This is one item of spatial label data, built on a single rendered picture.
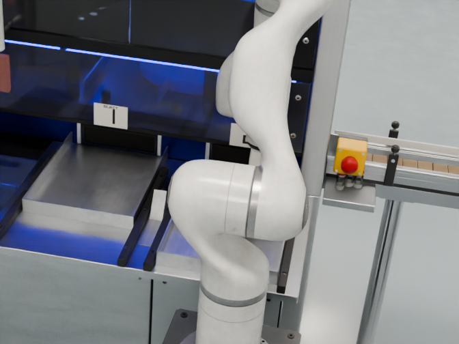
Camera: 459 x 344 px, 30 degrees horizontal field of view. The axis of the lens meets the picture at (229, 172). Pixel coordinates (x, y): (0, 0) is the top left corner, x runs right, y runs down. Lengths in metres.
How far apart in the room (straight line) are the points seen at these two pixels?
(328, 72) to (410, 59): 3.47
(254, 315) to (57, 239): 0.57
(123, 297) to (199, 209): 1.07
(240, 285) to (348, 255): 2.03
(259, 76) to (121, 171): 0.84
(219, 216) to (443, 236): 2.41
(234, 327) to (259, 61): 0.47
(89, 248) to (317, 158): 0.59
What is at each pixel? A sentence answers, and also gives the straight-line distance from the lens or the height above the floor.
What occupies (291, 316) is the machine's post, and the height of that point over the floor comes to 0.50.
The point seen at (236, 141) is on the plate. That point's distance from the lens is 2.07.
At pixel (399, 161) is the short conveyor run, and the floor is 0.93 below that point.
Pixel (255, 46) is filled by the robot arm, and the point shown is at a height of 1.46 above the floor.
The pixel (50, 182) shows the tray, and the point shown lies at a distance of 2.11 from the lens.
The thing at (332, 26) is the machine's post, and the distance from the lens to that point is 1.93.
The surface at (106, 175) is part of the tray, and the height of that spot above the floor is 0.88.
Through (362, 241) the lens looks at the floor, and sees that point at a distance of 3.57.
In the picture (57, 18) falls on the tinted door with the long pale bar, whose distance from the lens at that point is 2.07.
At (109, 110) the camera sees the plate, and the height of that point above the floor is 1.03.
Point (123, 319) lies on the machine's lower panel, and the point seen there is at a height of 0.38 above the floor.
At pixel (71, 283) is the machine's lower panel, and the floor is 0.48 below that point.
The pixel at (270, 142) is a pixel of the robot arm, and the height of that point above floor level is 1.34.
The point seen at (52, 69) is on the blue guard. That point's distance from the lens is 2.12.
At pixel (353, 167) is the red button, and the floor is 1.00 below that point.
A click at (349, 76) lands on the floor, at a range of 5.04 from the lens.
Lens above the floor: 1.99
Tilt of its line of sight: 31 degrees down
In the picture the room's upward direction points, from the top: 5 degrees clockwise
